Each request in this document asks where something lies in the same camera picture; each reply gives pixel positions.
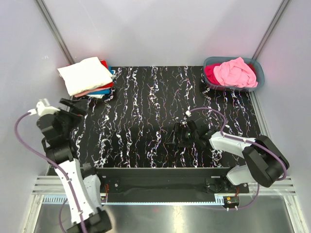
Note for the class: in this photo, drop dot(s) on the aluminium frame post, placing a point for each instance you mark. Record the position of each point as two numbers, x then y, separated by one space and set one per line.
271 27
54 30

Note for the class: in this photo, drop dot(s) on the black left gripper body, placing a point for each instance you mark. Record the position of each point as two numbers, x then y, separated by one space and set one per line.
68 120

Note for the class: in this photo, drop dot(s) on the pink crumpled shirt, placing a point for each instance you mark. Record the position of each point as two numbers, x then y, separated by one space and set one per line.
235 73

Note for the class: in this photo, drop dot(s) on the right aluminium frame post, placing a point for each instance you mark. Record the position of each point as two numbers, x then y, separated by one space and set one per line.
271 27

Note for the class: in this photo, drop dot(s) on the blue plastic laundry basket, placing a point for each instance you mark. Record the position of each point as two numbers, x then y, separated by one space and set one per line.
254 65

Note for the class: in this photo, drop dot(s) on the magenta crumpled shirt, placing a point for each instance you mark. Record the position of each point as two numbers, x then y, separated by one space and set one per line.
209 72

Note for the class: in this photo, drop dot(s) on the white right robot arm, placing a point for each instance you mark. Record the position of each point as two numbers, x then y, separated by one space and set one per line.
265 164

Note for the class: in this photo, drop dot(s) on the teal folded shirt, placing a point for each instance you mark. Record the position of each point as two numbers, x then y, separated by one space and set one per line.
107 91

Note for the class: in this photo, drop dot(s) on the white slotted cable duct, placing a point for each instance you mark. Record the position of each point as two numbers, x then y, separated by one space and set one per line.
115 200

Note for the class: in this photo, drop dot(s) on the red folded shirt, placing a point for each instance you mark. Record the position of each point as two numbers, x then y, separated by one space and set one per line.
105 65

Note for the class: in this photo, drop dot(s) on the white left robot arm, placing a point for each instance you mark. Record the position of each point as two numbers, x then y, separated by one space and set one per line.
82 188

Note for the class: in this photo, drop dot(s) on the left aluminium frame post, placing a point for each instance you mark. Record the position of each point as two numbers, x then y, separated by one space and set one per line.
54 30

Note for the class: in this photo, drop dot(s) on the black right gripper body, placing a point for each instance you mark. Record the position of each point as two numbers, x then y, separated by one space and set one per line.
187 137

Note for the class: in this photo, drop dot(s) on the cream white t shirt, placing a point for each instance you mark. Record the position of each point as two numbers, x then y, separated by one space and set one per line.
85 75

